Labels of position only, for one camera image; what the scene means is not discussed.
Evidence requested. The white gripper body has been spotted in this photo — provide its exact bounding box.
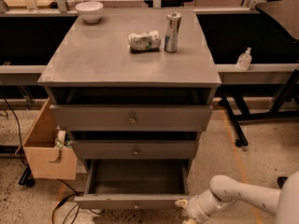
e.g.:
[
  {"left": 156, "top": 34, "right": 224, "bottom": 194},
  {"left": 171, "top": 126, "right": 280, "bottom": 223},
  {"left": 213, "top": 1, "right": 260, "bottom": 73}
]
[{"left": 184, "top": 189, "right": 235, "bottom": 224}]

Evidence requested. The grey bottom drawer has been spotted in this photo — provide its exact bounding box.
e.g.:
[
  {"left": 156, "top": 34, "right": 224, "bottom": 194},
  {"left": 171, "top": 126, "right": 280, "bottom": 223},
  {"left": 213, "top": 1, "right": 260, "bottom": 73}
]
[{"left": 75, "top": 160, "right": 190, "bottom": 209}]

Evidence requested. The grey drawer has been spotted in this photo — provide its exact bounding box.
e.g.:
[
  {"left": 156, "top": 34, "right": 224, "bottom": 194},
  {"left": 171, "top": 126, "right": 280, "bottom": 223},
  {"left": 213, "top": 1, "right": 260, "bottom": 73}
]
[
  {"left": 49, "top": 87, "right": 214, "bottom": 133},
  {"left": 71, "top": 132, "right": 199, "bottom": 160},
  {"left": 75, "top": 160, "right": 190, "bottom": 209}
]

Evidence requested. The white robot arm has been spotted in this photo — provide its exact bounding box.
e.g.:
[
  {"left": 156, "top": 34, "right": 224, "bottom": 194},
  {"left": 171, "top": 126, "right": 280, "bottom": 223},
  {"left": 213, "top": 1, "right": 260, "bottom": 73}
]
[{"left": 175, "top": 172, "right": 299, "bottom": 224}]

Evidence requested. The grey middle drawer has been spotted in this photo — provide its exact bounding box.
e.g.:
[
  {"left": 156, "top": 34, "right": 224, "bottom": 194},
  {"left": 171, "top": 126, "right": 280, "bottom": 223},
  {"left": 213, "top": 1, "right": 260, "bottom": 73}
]
[{"left": 71, "top": 132, "right": 199, "bottom": 160}]

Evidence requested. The grey drawer cabinet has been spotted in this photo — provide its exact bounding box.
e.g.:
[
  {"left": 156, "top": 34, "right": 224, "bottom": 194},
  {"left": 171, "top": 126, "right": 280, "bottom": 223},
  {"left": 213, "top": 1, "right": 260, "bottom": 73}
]
[{"left": 36, "top": 7, "right": 222, "bottom": 217}]

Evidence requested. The grey top drawer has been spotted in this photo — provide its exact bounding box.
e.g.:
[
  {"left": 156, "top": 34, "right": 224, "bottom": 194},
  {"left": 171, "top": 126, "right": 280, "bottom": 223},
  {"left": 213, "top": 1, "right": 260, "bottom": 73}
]
[{"left": 49, "top": 87, "right": 214, "bottom": 133}]

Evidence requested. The black caster wheel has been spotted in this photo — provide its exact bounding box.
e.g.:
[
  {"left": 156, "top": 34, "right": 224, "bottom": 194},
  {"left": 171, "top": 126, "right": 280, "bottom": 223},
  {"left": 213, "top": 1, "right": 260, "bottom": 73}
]
[{"left": 277, "top": 176, "right": 288, "bottom": 188}]

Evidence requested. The hand sanitizer pump bottle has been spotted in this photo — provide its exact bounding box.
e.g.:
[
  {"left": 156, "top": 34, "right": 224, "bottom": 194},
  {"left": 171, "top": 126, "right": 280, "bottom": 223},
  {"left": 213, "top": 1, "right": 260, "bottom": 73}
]
[{"left": 236, "top": 48, "right": 252, "bottom": 71}]

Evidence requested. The crushed green white can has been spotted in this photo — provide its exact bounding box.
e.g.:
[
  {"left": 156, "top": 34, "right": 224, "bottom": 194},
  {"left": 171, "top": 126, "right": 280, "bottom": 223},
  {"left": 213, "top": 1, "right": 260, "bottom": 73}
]
[{"left": 128, "top": 31, "right": 161, "bottom": 51}]

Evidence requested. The upright silver can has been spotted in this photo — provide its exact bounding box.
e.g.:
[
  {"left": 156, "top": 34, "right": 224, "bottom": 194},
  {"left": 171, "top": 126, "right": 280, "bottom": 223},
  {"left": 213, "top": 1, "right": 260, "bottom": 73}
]
[{"left": 164, "top": 12, "right": 181, "bottom": 52}]

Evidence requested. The white ceramic bowl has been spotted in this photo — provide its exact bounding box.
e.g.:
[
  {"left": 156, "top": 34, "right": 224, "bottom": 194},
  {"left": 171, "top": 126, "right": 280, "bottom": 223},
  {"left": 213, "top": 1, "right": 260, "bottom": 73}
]
[{"left": 75, "top": 1, "right": 104, "bottom": 23}]

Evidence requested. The black floor cable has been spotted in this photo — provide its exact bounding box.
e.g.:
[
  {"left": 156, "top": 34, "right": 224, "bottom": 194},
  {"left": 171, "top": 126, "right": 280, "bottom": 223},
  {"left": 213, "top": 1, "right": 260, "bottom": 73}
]
[{"left": 50, "top": 179, "right": 106, "bottom": 224}]

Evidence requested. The black table leg frame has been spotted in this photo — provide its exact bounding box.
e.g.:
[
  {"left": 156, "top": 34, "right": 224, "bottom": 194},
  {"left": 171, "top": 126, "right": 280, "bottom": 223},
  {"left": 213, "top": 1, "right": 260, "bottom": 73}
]
[{"left": 219, "top": 69, "right": 299, "bottom": 147}]

